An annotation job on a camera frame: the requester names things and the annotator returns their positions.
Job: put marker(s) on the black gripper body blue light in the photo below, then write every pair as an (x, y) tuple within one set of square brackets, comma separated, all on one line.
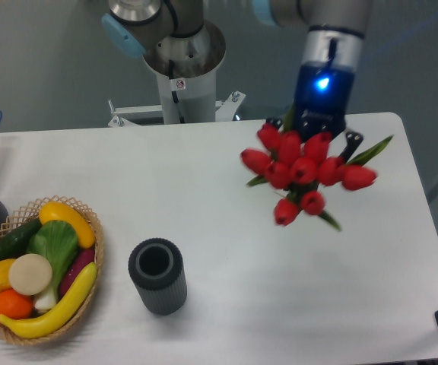
[(320, 100)]

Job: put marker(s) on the red tulip bouquet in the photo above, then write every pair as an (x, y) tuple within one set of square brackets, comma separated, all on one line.
[(300, 168)]

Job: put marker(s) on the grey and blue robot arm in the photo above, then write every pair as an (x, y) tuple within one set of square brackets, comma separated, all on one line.
[(335, 36)]

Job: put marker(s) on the dark grey ribbed vase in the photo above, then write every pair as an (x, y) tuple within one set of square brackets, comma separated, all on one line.
[(156, 268)]

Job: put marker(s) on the purple eggplant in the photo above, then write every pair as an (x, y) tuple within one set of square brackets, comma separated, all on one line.
[(83, 258)]

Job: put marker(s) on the yellow squash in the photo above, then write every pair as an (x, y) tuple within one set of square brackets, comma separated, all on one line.
[(58, 211)]

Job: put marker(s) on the green bok choy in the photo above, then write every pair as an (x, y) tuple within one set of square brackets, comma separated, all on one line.
[(56, 241)]

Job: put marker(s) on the woven wicker basket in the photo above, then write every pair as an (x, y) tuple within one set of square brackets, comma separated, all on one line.
[(29, 212)]

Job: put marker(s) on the green cucumber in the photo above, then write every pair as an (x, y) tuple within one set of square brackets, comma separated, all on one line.
[(14, 243)]

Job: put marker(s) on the beige round mushroom cap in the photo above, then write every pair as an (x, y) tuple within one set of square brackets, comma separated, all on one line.
[(30, 274)]

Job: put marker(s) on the yellow banana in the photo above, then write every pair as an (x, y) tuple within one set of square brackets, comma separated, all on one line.
[(51, 315)]

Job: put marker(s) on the orange fruit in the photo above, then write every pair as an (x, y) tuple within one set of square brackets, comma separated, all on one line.
[(15, 305)]

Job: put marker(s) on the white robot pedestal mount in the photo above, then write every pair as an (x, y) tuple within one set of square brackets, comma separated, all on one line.
[(185, 71)]

